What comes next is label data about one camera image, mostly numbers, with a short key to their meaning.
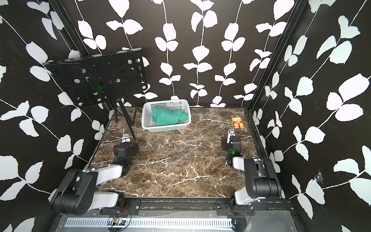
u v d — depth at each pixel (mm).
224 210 734
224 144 867
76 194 427
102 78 714
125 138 779
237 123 1104
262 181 453
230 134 827
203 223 701
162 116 1039
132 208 744
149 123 1078
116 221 703
